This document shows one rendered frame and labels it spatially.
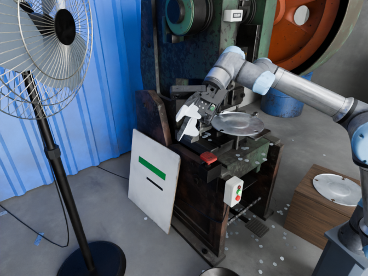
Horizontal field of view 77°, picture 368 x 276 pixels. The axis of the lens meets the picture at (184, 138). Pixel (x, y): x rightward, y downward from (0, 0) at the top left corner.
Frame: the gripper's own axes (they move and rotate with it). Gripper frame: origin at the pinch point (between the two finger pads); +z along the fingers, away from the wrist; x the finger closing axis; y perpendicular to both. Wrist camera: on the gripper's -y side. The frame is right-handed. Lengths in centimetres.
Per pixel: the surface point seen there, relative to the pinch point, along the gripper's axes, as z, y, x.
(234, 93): -47, 5, 40
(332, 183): -51, 83, 86
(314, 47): -86, 28, 30
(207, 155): -10.6, 9.3, 37.5
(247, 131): -36, 20, 48
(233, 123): -38, 11, 52
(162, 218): 24, 0, 104
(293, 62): -82, 23, 40
